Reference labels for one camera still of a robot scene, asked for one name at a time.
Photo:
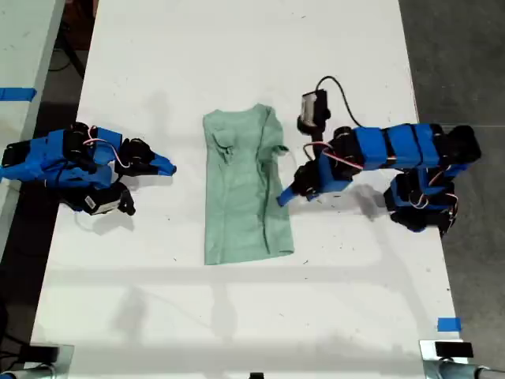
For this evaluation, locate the short black camera stalk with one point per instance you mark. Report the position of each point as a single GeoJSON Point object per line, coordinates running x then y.
{"type": "Point", "coordinates": [319, 144]}

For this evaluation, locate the small black box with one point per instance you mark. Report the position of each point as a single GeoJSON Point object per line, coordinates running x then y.
{"type": "Point", "coordinates": [43, 353]}
{"type": "Point", "coordinates": [453, 350]}

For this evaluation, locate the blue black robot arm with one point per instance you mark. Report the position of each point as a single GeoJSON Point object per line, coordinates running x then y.
{"type": "Point", "coordinates": [406, 144]}
{"type": "Point", "coordinates": [39, 158]}

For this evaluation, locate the grey metal tube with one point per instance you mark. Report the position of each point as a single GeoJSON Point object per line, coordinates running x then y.
{"type": "Point", "coordinates": [489, 373]}
{"type": "Point", "coordinates": [23, 373]}

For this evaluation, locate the metal table bracket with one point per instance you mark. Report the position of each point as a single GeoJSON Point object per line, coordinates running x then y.
{"type": "Point", "coordinates": [428, 357]}
{"type": "Point", "coordinates": [66, 355]}

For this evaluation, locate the pale green T-shirt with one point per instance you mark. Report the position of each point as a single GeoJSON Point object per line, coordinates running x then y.
{"type": "Point", "coordinates": [240, 197]}

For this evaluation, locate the white side table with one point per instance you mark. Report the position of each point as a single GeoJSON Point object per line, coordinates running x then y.
{"type": "Point", "coordinates": [23, 43]}

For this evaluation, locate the long blue tape strip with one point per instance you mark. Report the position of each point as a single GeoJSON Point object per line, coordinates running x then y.
{"type": "Point", "coordinates": [16, 94]}

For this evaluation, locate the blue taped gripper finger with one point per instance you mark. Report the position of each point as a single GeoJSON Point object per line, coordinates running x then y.
{"type": "Point", "coordinates": [288, 195]}
{"type": "Point", "coordinates": [163, 173]}
{"type": "Point", "coordinates": [165, 162]}

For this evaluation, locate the black camera box silver face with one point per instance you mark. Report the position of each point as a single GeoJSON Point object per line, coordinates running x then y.
{"type": "Point", "coordinates": [313, 110]}

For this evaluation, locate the small blue tape square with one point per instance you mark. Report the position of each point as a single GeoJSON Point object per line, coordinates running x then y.
{"type": "Point", "coordinates": [449, 324]}

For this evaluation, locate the black camera box white label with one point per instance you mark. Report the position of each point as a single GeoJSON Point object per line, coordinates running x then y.
{"type": "Point", "coordinates": [104, 201]}

